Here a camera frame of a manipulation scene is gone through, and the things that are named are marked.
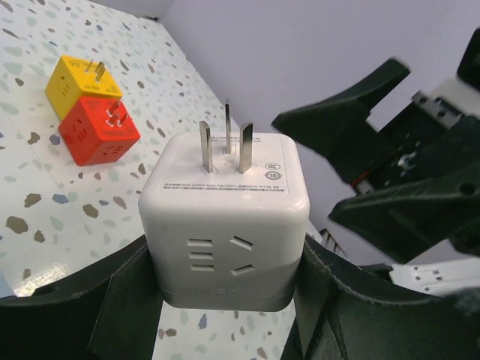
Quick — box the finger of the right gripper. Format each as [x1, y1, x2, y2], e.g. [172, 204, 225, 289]
[271, 58, 410, 184]
[329, 164, 479, 263]

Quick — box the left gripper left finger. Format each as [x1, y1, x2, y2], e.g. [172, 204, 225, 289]
[1, 236, 163, 359]

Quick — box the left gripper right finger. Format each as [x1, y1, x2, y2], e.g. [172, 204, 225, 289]
[286, 237, 479, 359]

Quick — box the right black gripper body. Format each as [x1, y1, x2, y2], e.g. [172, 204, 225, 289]
[351, 32, 479, 195]

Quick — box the white cube plug adapter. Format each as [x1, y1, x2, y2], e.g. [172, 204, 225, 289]
[139, 121, 310, 312]

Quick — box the red cube plug adapter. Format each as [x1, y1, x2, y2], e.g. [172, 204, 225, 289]
[58, 96, 140, 166]

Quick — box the yellow cube plug adapter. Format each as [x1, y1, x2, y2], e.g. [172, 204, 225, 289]
[45, 55, 123, 121]

